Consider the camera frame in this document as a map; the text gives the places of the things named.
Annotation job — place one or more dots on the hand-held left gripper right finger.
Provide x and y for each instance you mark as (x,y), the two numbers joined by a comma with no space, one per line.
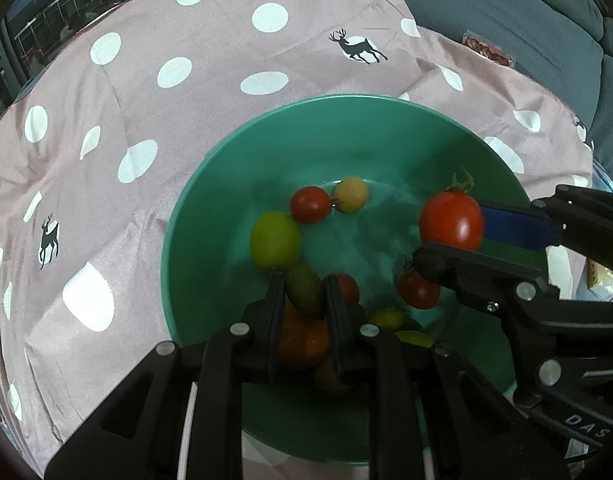
(339,330)

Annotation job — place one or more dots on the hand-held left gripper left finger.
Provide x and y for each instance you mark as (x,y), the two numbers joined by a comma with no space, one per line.
(274,330)

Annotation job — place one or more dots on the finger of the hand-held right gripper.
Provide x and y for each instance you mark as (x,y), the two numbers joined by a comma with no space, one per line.
(461,270)
(511,227)

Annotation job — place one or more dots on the orange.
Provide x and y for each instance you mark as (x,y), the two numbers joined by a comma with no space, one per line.
(301,342)

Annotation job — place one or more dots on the red tomato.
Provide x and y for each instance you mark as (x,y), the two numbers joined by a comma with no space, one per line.
(349,287)
(451,220)
(310,204)
(419,291)

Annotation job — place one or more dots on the small green oval fruit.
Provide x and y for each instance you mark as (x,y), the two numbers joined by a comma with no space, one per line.
(386,317)

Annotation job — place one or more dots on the small green pointed fruit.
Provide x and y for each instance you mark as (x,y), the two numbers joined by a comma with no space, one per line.
(305,290)

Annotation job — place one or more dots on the brownish yellow round fruit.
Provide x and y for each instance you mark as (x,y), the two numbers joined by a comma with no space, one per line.
(326,380)

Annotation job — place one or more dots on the large green tomato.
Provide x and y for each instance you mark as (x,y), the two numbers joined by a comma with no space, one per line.
(414,338)

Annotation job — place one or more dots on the green plastic bowl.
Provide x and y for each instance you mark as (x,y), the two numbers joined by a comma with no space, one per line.
(226,210)

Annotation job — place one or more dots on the pale yellow round fruit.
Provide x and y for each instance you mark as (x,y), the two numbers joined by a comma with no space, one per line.
(351,194)

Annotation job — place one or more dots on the yellow packet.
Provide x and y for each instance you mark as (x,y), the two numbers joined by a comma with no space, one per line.
(601,275)

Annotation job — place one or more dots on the red snack packet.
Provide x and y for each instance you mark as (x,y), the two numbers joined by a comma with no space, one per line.
(489,50)

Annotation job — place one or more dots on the grey sofa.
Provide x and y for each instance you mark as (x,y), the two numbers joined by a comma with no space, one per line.
(511,0)

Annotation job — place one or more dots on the pink polka-dot cloth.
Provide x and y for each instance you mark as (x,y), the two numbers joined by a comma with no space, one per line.
(136,110)

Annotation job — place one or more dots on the dark framed window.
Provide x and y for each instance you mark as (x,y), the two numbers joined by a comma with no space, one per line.
(51,15)

